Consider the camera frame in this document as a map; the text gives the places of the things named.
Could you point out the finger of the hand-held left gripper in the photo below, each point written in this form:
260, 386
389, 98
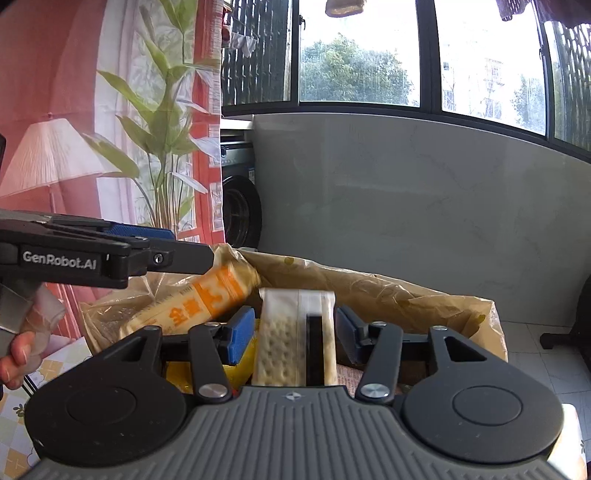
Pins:
138, 230
184, 259

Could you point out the row of hanging laundry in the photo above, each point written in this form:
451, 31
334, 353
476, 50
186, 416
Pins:
545, 9

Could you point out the front loading washing machine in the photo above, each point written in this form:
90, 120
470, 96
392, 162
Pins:
240, 203

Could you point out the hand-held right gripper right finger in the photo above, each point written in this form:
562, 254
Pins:
347, 332

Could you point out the cardboard box with plastic liner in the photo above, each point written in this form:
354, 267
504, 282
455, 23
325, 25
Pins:
369, 286

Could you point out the clear cracker packet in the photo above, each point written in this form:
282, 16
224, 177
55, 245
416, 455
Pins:
281, 341

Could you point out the person's left hand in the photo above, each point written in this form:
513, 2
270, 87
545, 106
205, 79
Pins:
16, 360

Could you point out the orange and white snack packet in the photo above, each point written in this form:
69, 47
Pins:
217, 290

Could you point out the hanging tan cloth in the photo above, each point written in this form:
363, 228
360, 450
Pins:
344, 7

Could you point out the hanging white garment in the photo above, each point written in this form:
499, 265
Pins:
244, 44

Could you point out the black framed window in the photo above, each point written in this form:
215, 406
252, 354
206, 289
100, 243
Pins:
360, 60

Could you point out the checked floral tablecloth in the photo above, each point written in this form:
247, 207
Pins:
14, 443

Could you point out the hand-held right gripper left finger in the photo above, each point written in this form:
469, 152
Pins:
241, 332

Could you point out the printed curtain with plant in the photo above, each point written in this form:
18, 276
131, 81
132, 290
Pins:
69, 92

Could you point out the perforated window screen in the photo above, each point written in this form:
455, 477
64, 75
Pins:
258, 60
572, 83

